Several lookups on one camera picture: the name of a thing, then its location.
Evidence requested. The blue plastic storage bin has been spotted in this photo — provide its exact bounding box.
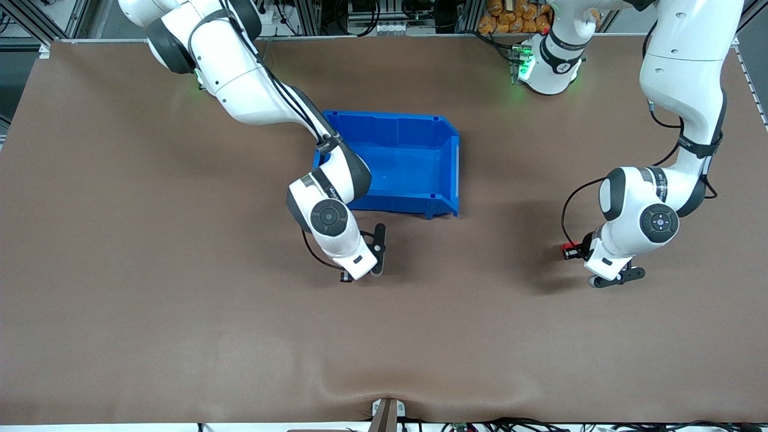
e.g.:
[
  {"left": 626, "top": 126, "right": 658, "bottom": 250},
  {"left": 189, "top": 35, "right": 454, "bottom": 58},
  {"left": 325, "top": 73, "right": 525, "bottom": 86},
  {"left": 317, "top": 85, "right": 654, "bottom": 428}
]
[{"left": 313, "top": 110, "right": 461, "bottom": 220}]

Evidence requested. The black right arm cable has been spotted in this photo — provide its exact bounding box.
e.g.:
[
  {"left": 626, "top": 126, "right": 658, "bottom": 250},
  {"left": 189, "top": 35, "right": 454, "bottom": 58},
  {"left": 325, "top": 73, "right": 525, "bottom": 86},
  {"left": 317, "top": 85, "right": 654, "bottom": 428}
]
[{"left": 302, "top": 228, "right": 353, "bottom": 283}]

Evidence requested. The orange snack packet pile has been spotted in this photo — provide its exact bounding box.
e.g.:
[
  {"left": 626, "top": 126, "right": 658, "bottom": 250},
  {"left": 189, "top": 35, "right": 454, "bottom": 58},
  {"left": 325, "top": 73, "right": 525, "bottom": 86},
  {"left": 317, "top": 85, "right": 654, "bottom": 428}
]
[{"left": 478, "top": 0, "right": 553, "bottom": 35}]

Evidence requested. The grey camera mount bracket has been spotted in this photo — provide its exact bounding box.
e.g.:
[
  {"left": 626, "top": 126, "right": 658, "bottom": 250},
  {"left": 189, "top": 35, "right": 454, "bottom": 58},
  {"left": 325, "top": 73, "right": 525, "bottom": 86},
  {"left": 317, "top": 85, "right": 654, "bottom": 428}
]
[{"left": 369, "top": 398, "right": 407, "bottom": 432}]

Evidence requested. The aluminium frame profile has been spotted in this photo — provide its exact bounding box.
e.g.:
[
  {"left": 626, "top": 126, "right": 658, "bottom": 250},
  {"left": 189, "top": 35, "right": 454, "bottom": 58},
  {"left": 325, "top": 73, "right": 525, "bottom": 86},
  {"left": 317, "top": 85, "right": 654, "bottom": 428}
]
[
  {"left": 6, "top": 0, "right": 92, "bottom": 41},
  {"left": 735, "top": 0, "right": 768, "bottom": 130}
]

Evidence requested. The brown table mat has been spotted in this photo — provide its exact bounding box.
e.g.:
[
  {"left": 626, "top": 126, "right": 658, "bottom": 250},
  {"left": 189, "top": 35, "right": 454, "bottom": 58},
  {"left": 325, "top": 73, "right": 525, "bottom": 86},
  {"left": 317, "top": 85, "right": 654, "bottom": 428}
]
[{"left": 0, "top": 33, "right": 768, "bottom": 425}]

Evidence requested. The black cable bundle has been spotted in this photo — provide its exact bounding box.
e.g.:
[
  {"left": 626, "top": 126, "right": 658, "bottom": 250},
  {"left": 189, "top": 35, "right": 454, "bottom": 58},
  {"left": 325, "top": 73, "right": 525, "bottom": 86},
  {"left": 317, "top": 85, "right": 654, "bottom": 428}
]
[{"left": 441, "top": 418, "right": 768, "bottom": 432}]

